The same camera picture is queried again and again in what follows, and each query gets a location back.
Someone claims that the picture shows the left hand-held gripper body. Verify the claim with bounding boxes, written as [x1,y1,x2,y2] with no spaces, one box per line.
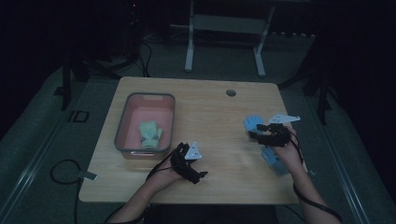
[170,141,204,185]

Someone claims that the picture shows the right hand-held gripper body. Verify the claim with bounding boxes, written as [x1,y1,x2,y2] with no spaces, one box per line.
[261,112,302,148]

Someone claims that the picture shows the plain blue knit glove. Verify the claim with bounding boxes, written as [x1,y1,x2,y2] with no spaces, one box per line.
[242,114,266,139]

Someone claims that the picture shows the blue knit glove with patches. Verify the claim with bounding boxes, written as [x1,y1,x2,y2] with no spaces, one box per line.
[261,146,290,177]

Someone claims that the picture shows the green knit glove with patches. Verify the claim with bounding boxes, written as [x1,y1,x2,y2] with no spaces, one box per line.
[138,119,161,150]

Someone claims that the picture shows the pink plastic bin grey rim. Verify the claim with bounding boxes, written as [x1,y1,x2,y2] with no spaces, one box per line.
[113,91,177,161]

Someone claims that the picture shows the person's right hand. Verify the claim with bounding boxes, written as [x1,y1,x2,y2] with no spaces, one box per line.
[271,126,305,175]

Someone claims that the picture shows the person's left hand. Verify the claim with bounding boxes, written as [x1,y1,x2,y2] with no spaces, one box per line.
[145,166,185,194]

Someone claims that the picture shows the person's dark lap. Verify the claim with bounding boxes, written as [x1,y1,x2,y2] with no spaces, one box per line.
[146,204,278,224]

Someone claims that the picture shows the black metal stand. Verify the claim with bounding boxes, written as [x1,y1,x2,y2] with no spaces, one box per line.
[278,59,335,126]
[53,54,92,112]

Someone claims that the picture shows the white metal stand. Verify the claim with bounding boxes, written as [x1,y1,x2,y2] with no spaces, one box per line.
[184,0,277,78]

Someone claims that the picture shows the left hand-held gripper cable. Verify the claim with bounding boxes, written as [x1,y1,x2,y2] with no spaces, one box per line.
[145,148,183,182]

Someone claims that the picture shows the hand-held gripper cable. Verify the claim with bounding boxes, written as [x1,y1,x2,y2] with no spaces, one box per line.
[288,126,344,224]
[145,148,183,182]

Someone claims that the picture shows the right hand-held gripper cable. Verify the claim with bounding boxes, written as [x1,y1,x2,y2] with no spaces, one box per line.
[288,126,344,224]

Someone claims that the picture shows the black floor cables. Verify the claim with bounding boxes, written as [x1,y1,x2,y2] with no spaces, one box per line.
[83,38,154,78]

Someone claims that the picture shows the black floor cable with plug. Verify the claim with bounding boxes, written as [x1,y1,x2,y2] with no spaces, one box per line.
[49,159,98,224]

